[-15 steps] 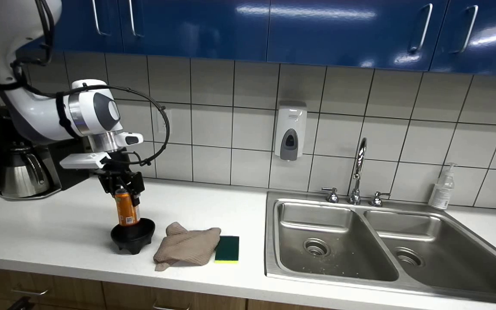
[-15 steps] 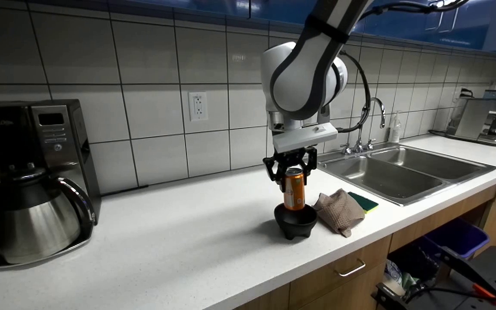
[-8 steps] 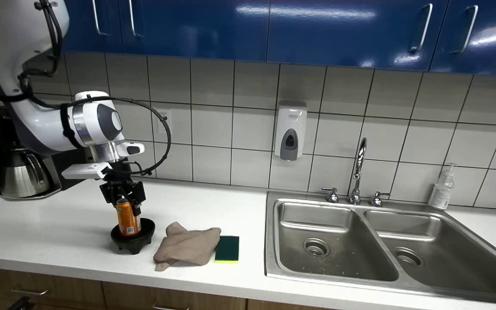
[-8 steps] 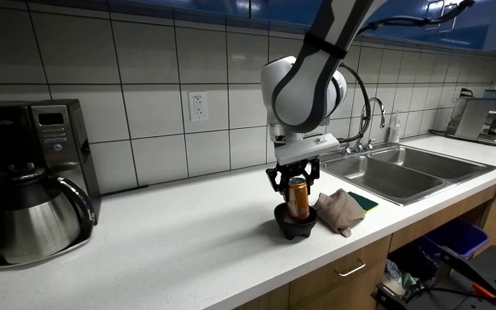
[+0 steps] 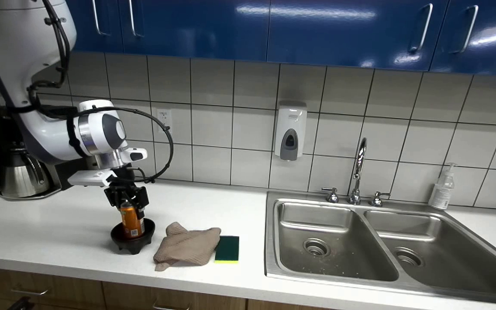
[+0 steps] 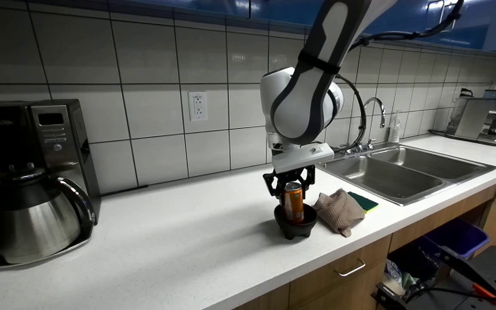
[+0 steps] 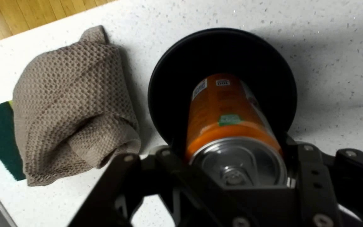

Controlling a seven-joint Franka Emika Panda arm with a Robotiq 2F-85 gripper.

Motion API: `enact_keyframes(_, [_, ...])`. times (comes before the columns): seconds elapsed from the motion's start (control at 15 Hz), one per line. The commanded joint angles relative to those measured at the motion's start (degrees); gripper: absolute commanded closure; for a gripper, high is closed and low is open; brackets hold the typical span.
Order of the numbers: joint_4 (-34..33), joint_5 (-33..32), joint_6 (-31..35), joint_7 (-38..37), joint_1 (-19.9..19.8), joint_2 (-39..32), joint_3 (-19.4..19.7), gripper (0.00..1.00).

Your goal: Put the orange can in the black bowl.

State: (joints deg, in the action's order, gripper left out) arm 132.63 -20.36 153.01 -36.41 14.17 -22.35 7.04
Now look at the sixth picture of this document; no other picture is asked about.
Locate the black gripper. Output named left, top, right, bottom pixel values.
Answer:
left=261, top=164, right=316, bottom=210

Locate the small orange bottle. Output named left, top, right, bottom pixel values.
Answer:
left=282, top=179, right=306, bottom=226

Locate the black bowl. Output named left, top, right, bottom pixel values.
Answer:
left=271, top=203, right=319, bottom=241

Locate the beige cloth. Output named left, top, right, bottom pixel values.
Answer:
left=311, top=188, right=366, bottom=240

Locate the green sponge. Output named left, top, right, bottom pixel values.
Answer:
left=347, top=190, right=380, bottom=214

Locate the wooden drawer front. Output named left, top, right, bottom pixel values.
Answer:
left=235, top=236, right=392, bottom=310

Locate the steel double sink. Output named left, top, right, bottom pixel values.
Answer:
left=316, top=143, right=496, bottom=207

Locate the clear soap bottle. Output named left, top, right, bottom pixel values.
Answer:
left=385, top=117, right=402, bottom=145

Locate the chrome faucet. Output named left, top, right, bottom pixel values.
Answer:
left=354, top=95, right=387, bottom=152

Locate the blue plastic bin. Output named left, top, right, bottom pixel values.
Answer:
left=425, top=219, right=490, bottom=262

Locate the silver espresso machine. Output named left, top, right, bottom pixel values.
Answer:
left=442, top=86, right=496, bottom=148

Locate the black coffee maker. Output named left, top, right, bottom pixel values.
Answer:
left=0, top=98, right=101, bottom=272

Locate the steel coffee carafe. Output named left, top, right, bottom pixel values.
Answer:
left=0, top=169, right=96, bottom=267

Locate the silver drawer handle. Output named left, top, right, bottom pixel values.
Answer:
left=335, top=259, right=368, bottom=279

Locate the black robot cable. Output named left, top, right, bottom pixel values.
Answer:
left=332, top=0, right=466, bottom=148

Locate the white wall outlet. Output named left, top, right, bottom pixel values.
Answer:
left=187, top=91, right=209, bottom=124

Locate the black stand frame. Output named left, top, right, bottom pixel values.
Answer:
left=373, top=240, right=496, bottom=310

